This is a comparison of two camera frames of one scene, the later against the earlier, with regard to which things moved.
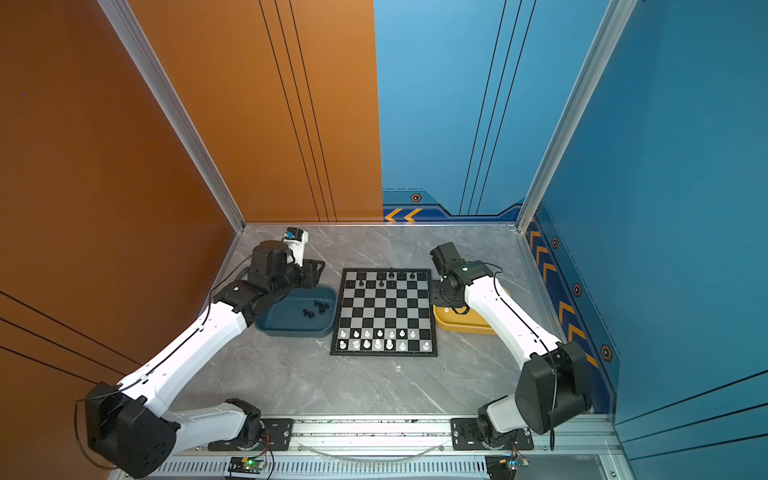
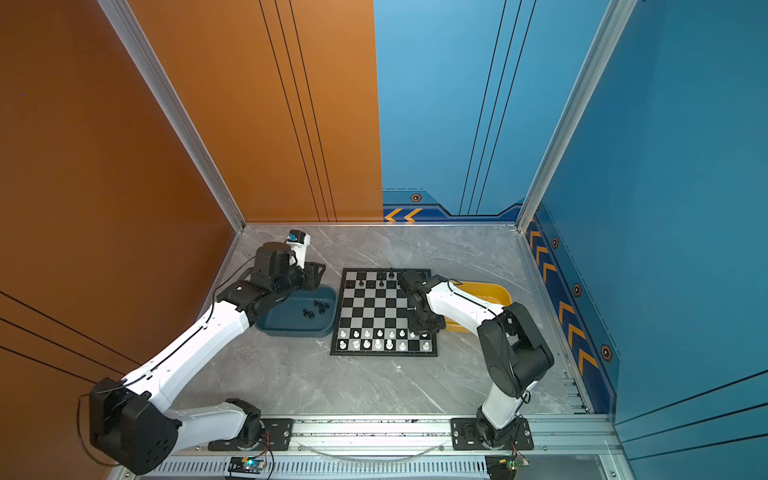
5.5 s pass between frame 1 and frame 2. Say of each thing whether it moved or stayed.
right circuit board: stayed
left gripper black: stayed
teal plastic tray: stayed
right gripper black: moved
